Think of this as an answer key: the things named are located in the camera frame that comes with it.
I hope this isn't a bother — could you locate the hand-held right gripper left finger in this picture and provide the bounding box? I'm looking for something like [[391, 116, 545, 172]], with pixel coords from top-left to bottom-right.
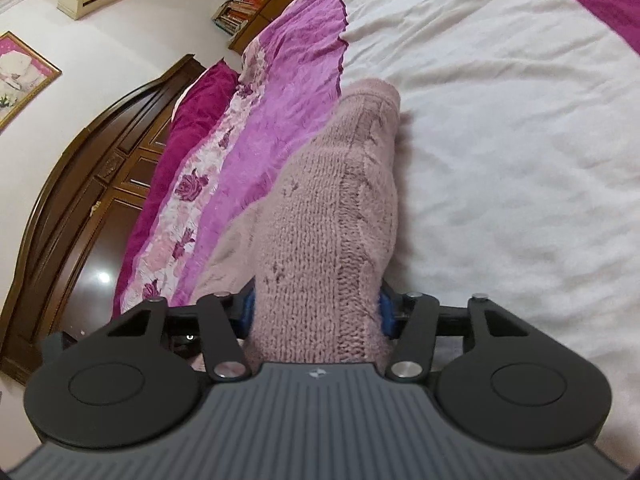
[[105, 290, 258, 382]]

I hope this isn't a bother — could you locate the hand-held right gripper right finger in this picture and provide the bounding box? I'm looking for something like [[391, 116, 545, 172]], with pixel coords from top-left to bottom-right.
[[377, 291, 533, 382]]

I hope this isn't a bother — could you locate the pink knitted sweater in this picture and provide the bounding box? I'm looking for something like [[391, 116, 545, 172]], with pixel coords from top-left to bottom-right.
[[190, 78, 403, 376]]

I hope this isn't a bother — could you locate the dark wooden headboard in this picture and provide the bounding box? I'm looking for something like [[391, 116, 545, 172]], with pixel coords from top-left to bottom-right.
[[0, 53, 207, 386]]

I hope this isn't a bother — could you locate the magenta velvet pillow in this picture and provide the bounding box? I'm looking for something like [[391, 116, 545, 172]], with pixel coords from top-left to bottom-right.
[[112, 60, 241, 318]]

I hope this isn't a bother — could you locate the purple striped floral bedspread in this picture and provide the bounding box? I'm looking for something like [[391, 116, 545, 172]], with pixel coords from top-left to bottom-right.
[[112, 0, 640, 466]]

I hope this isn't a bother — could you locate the light wooden cabinet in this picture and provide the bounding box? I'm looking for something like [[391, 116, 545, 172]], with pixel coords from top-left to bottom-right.
[[229, 0, 351, 56]]

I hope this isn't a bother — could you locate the row of books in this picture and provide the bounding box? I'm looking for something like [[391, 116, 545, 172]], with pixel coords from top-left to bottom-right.
[[212, 0, 261, 36]]

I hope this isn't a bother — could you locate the framed wall picture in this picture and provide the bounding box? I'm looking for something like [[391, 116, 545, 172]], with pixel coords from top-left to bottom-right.
[[0, 31, 63, 131]]

